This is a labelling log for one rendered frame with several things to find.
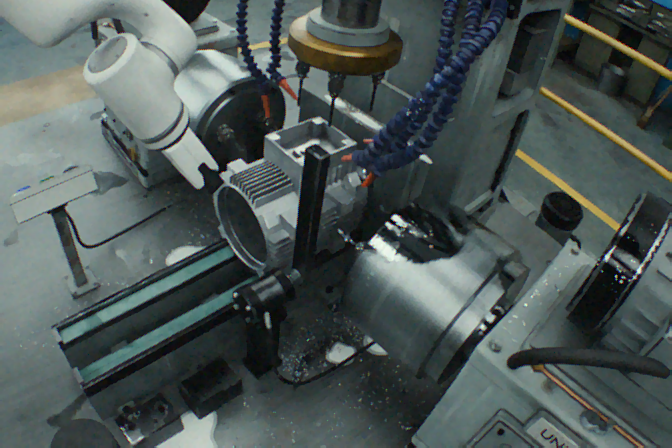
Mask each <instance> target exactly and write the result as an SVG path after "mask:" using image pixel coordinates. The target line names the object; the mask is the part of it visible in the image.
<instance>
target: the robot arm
mask: <svg viewBox="0 0 672 448"><path fill-rule="evenodd" d="M0 16H1V17H2V18H3V19H5V20H6V21H7V22H8V23H9V24H10V25H11V26H13V27H14V28H15V29H16V30H17V31H18V32H19V33H21V34H22V35H23V36H24V37H25V38H27V39H28V40H29V41H30V42H32V43H33V44H35V45H36V46H38V47H40V48H51V47H53V46H55V45H57V44H58V43H60V42H61V41H63V40H64V39H66V38H67V37H68V36H70V35H71V34H73V33H74V32H75V31H77V30H78V29H80V28H81V27H83V26H85V25H86V24H88V23H90V22H93V21H96V20H99V19H104V18H114V19H120V20H123V21H126V22H128V23H129V24H131V25H132V26H134V27H135V28H136V29H137V30H139V31H140V33H141V34H142V38H141V39H140V40H138V39H137V38H136V37H135V36H134V35H133V34H130V33H121V34H118V35H115V36H113V37H111V38H109V39H107V40H106V41H104V42H103V43H102V44H101V45H99V46H98V47H97V48H96V49H95V50H94V51H93V53H92V54H91V55H90V57H89V58H88V60H87V62H86V64H85V66H84V70H83V77H84V80H85V81H86V83H87V84H88V85H89V86H90V87H91V88H92V89H93V90H94V92H95V93H96V94H97V95H98V96H99V97H100V98H101V99H102V100H103V102H104V103H105V104H106V105H107V106H108V107H109V108H110V109H111V111H112V112H113V113H114V114H115V115H116V116H117V117H118V118H119V119H120V120H121V122H122V123H123V124H124V125H125V126H126V127H127V128H128V129H129V130H130V131H131V133H132V134H133V135H134V136H135V137H136V138H137V139H138V140H139V141H140V142H141V143H142V144H143V146H144V147H146V148H148V149H152V150H155V151H161V152H162V153H163V154H164V155H165V156H166V157H167V158H168V159H169V160H170V161H171V162H172V164H173V165H174V166H175V167H176V168H177V169H178V170H179V171H180V173H181V174H182V175H183V176H184V177H185V178H186V179H187V180H188V181H189V182H190V183H191V184H192V185H193V186H194V187H195V188H196V189H201V187H204V188H205V189H206V190H207V191H208V192H209V193H210V194H211V195H212V194H214V193H215V192H216V191H217V190H218V189H219V188H220V187H221V186H222V185H223V184H224V180H223V179H222V178H221V177H220V175H219V174H218V173H217V172H216V170H217V171H218V165H217V164H216V162H215V161H214V160H213V158H212V157H211V155H210V154H209V153H208V151H207V150H206V149H205V147H204V146H203V145H202V144H201V142H200V141H199V140H198V138H197V137H196V136H195V135H194V133H193V132H192V131H191V130H190V128H189V122H190V118H189V111H188V108H187V106H186V105H185V104H184V102H183V101H182V100H181V98H180V97H179V95H178V94H177V93H176V91H175V90H174V83H175V80H176V78H177V76H178V75H179V74H180V72H181V71H182V70H183V69H184V67H185V66H186V65H187V63H188V62H189V61H190V59H191V58H192V57H193V55H194V53H195V52H196V49H197V46H198V41H197V37H196V35H195V33H194V32H193V30H192V29H191V28H190V27H189V25H188V24H187V23H186V22H185V21H184V20H183V19H182V18H181V17H180V16H179V15H178V14H176V13H175V12H174V11H173V10H172V9H171V8H170V7H169V6H168V5H167V4H165V3H164V2H163V1H162V0H0Z"/></svg>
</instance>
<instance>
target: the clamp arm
mask: <svg viewBox="0 0 672 448"><path fill-rule="evenodd" d="M330 157H331V154H330V153H329V152H328V151H326V150H325V149H324V148H322V147H321V146H319V145H318V144H316V143H315V144H313V145H310V146H308V147H306V148H305V154H304V162H303V170H302V178H301V187H300V195H299V204H298V213H297V222H296V231H295V240H294V249H293V259H292V268H291V271H290V272H291V274H293V275H294V274H296V273H297V274H298V275H296V276H295V279H296V280H298V279H300V280H299V281H298V282H297V283H296V284H297V285H298V286H299V287H300V288H301V289H303V288H305V287H307V286H308V285H310V284H311V278H312V271H313V265H314V258H315V252H316V250H317V239H318V233H319V226H320V220H321V213H322V207H323V201H324V194H325V188H326V182H327V176H328V169H329V168H330V162H331V160H330ZM292 271H293V272H292ZM290 272H289V273H290ZM289 273H288V274H289Z"/></svg>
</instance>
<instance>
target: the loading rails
mask: <svg viewBox="0 0 672 448"><path fill-rule="evenodd" d="M354 255H355V252H354V247H353V246H352V245H350V244H349V243H348V242H346V243H345V247H344V248H342V249H340V250H339V251H337V252H335V253H331V252H330V251H329V250H328V249H327V248H326V249H324V250H322V251H321V252H319V253H317V254H315V258H314V265H313V271H312V278H311V284H310V285H308V286H307V287H305V288H303V289H301V288H300V287H299V286H298V285H297V284H295V285H294V287H295V291H296V297H295V300H294V301H292V302H290V303H289V304H287V305H285V306H283V307H284V308H286V309H287V313H289V312H291V311H292V310H294V309H296V308H297V307H299V306H300V305H302V304H304V303H305V302H307V301H309V300H310V299H312V298H313V297H315V296H317V297H318V298H319V299H320V300H321V301H322V302H323V303H324V304H325V305H328V304H330V303H331V302H333V301H334V300H336V299H337V298H339V297H340V295H341V291H340V290H339V289H338V288H337V287H336V286H334V284H335V283H337V282H339V281H340V280H342V279H343V278H345V277H346V275H345V274H344V273H345V271H346V270H347V269H348V268H351V266H352V264H353V263H354V261H355V258H354ZM257 278H259V275H258V273H256V274H253V272H250V269H249V270H247V267H244V264H243V265H242V264H241V261H239V259H238V258H236V253H235V254H233V250H231V249H230V244H229V242H228V240H227V238H224V239H221V240H219V241H217V242H215V243H213V244H211V245H209V246H207V247H205V248H203V249H201V250H199V251H197V252H195V253H193V254H191V255H189V256H187V257H185V258H183V259H181V260H179V261H177V262H175V263H173V264H171V265H169V266H167V267H165V268H163V269H161V270H159V271H157V272H155V273H153V274H151V275H149V276H147V277H145V278H143V279H141V280H139V281H137V282H135V283H133V284H131V285H129V286H128V287H126V288H124V289H122V290H120V291H118V292H116V293H114V294H112V295H110V296H108V297H106V298H104V299H102V300H100V301H98V302H96V303H94V304H92V305H90V306H88V307H86V308H84V309H82V310H80V311H78V312H76V313H74V314H72V315H70V316H68V317H66V318H64V319H62V320H60V321H58V322H56V323H54V324H52V325H50V326H49V327H50V329H51V331H52V333H53V335H54V337H55V339H56V341H57V343H58V345H59V347H60V349H61V350H62V352H63V354H64V356H65V357H66V359H67V361H68V363H69V364H70V366H71V368H72V372H73V374H74V376H75V378H76V379H77V381H78V383H79V385H80V387H81V388H82V390H83V392H84V393H85V395H86V397H87V398H88V400H89V401H90V403H91V404H92V406H93V408H94V409H95V411H96V412H97V414H98V415H99V417H100V418H101V420H102V421H105V420H107V419H108V418H110V417H112V416H114V415H115V414H117V416H119V415H120V414H122V413H124V412H126V411H127V410H129V409H131V408H133V407H134V406H136V404H135V403H136V402H138V401H140V400H142V399H143V398H145V397H147V396H149V395H150V394H152V393H154V392H156V391H157V390H159V389H161V388H163V387H164V386H166V385H168V384H170V383H171V382H173V381H175V380H177V379H178V378H180V377H182V376H183V375H185V374H187V373H188V374H189V375H190V374H192V373H194V372H195V371H197V370H199V369H200V368H202V367H204V366H205V365H207V364H208V363H207V361H209V360H211V359H213V358H214V357H216V356H218V355H219V354H221V353H223V352H224V351H226V350H228V349H229V348H231V347H233V346H235V345H236V344H238V343H240V342H241V341H243V340H245V339H246V338H247V333H246V322H245V321H244V320H243V319H242V318H241V316H240V312H239V311H238V309H237V310H235V308H234V305H235V303H234V300H233V290H234V289H235V288H237V287H239V286H241V285H243V284H248V283H250V282H252V281H253V280H255V279H257Z"/></svg>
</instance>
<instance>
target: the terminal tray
mask: <svg viewBox="0 0 672 448"><path fill-rule="evenodd" d="M316 120H320V122H316ZM273 135H276V136H277V138H272V136H273ZM346 140H349V141H350V143H346V142H345V141H346ZM315 143H316V144H318V145H319V146H321V147H322V148H324V149H325V150H326V151H328V152H329V153H330V154H331V157H330V160H331V162H330V168H329V169H328V176H327V182H326V188H325V189H327V188H328V185H329V184H330V186H333V183H334V182H335V183H336V184H338V183H339V180H341V181H343V180H344V176H345V175H348V174H350V173H351V170H352V165H353V163H351V162H343V161H342V160H341V158H342V157H344V156H347V155H351V154H353V152H354V151H356V147H357V143H356V142H355V141H353V140H352V139H350V138H349V137H348V136H346V135H345V134H343V133H342V132H340V131H339V130H338V129H336V128H335V127H333V126H332V125H331V127H328V122H326V121H325V120H323V119H322V118H320V117H316V118H313V119H310V120H307V121H304V122H302V123H299V124H296V125H293V126H290V127H288V128H285V129H282V130H279V131H277V132H274V133H271V134H268V135H266V136H265V141H264V161H266V160H269V162H270V161H271V162H272V163H275V166H276V165H278V168H281V172H282V171H285V175H286V174H288V179H289V178H291V184H292V183H295V187H294V192H295V194H296V195H297V197H298V199H299V195H300V187H301V178H302V170H303V162H304V161H301V158H304V154H305V148H306V147H308V146H310V145H313V144H315Z"/></svg>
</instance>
